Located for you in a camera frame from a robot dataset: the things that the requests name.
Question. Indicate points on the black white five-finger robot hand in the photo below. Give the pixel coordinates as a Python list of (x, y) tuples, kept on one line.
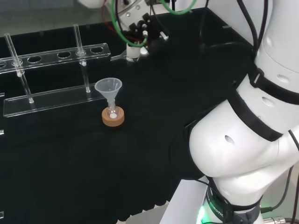
[(154, 30)]

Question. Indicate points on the small round-bottom glass flask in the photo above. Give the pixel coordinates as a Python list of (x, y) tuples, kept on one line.
[(112, 113)]

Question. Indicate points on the clear acrylic funnel stand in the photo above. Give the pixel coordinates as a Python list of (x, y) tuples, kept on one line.
[(51, 96)]

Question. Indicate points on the black bench cloth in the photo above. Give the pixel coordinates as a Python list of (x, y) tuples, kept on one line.
[(149, 98)]

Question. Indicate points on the translucent plastic funnel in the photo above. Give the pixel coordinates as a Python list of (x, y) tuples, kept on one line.
[(108, 86)]

